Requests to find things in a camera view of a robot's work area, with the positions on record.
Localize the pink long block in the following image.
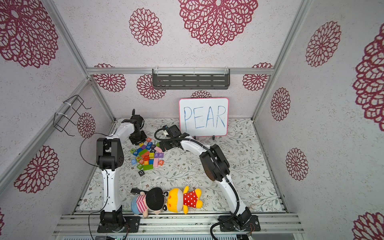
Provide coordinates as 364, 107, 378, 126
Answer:
153, 158, 159, 168

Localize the whiteboard with PEAR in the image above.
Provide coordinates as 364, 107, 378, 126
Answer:
179, 98, 229, 137

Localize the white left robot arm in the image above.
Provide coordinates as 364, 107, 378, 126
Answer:
97, 113, 147, 228

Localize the striped plush doll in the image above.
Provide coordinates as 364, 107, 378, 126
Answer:
131, 187, 169, 218

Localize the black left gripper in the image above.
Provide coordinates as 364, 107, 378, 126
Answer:
129, 130, 148, 146

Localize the green long block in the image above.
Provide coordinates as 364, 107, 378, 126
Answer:
143, 165, 154, 171

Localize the yellow plush doll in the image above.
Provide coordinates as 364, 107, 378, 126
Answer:
166, 186, 203, 214

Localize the grey wall shelf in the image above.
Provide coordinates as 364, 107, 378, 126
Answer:
152, 69, 231, 90

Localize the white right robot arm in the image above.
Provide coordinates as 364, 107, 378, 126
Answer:
154, 125, 252, 229

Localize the black wire wall rack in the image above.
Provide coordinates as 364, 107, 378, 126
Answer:
52, 95, 91, 137

